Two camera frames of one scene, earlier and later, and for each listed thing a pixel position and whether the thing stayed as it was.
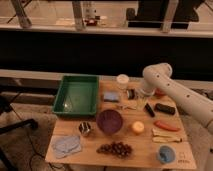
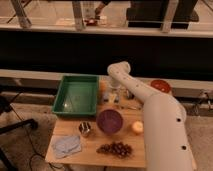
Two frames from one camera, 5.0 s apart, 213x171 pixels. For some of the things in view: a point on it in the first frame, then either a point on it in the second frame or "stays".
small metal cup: (85, 127) stays
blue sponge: (111, 96) stays
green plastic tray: (77, 95) stays
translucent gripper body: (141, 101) -> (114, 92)
